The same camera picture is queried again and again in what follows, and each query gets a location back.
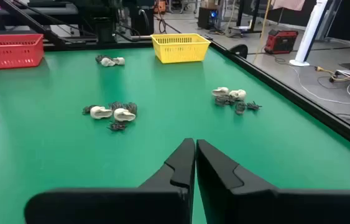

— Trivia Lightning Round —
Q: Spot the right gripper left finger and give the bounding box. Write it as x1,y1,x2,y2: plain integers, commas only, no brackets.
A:
24,138,196,224

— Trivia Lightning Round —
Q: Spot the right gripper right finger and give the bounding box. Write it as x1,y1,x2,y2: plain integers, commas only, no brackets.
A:
196,139,350,224

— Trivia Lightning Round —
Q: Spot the yellow plastic basket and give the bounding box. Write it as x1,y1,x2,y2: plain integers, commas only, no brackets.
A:
150,33,212,65

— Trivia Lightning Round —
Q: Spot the red equipment box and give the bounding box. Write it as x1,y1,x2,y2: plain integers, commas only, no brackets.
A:
264,29,299,55

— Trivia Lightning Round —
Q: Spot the black computer tower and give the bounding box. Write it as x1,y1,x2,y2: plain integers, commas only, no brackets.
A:
197,6,219,30

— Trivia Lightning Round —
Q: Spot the white pillar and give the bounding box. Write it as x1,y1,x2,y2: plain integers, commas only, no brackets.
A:
288,0,329,67

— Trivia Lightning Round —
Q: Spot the pink cloth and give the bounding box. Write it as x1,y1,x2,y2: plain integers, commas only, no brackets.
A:
270,0,306,12

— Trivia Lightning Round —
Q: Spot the red plastic basket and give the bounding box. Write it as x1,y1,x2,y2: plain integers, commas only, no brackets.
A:
0,33,45,71

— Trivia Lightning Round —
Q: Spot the black table edge frame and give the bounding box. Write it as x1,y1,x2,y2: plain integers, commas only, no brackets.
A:
42,39,350,158

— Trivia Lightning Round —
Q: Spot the white floor cable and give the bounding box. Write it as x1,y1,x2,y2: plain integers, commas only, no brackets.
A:
289,63,350,106

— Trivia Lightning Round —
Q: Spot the black arched handle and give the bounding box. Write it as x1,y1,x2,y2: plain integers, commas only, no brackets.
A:
229,44,249,60

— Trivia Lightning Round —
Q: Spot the yellow floor cable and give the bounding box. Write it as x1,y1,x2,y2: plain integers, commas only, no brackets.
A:
314,52,350,82

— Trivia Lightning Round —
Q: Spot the yellow hanging cable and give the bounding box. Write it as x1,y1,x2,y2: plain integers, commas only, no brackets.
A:
252,0,272,63

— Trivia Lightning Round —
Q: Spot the black desk frame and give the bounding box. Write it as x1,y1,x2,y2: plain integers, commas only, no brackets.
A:
236,0,272,34

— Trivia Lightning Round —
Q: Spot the black frame strut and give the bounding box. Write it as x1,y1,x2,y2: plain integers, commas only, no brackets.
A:
0,0,67,47

